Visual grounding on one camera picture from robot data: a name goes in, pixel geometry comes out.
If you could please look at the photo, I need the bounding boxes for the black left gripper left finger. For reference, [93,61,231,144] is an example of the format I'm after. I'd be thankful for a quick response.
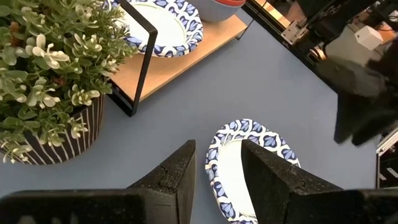
[127,139,198,224]

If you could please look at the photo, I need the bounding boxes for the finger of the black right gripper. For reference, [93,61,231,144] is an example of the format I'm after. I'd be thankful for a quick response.
[351,102,398,146]
[334,93,357,144]

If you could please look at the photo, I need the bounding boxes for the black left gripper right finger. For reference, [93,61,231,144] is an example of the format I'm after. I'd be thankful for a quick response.
[241,139,345,224]

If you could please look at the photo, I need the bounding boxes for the blue patterned paper bowl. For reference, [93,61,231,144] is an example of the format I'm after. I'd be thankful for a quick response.
[107,0,205,58]
[205,118,302,224]

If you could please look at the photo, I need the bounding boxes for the red-orange plastic bowl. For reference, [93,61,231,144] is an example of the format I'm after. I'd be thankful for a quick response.
[213,0,247,7]

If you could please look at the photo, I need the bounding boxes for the blue-grey plastic bowl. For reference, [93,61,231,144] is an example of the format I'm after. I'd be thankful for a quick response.
[186,0,246,23]

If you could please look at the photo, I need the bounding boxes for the white box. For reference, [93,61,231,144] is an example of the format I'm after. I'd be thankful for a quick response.
[354,25,384,50]

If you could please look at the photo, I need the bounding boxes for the artificial plant in striped pot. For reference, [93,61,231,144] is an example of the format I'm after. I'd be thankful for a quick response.
[0,0,139,166]

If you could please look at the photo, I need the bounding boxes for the silver metal bracket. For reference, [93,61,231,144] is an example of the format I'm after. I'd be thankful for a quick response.
[281,20,309,46]

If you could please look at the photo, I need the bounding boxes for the wooden shelf with black frame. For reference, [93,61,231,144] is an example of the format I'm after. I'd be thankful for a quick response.
[107,0,261,118]

